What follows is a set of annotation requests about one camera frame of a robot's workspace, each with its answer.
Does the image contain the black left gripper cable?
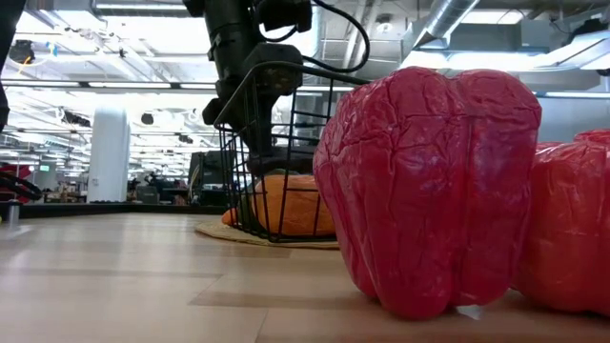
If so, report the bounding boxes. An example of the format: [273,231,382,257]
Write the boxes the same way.
[256,0,372,75]

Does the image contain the round woven table mat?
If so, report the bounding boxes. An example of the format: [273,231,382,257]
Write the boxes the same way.
[193,219,340,250]

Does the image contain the red bell pepper toy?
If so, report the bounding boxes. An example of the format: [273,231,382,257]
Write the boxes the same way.
[313,66,543,321]

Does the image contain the black ceiling speaker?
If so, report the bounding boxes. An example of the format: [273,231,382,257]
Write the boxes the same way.
[8,40,35,66]

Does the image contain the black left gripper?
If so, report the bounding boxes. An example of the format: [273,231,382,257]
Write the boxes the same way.
[202,45,305,158]

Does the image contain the black curved cable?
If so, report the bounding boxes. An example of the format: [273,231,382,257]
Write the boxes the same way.
[0,170,44,201]

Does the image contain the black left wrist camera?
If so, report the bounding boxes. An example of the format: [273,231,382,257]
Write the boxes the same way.
[254,0,314,32]

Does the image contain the black wire basket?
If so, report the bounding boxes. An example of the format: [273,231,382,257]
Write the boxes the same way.
[213,60,371,243]

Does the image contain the orange-red bell pepper toy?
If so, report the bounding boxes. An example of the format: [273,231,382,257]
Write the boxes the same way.
[512,129,610,318]

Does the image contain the white pillar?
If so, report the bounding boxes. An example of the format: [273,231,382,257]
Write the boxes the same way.
[88,107,132,203]

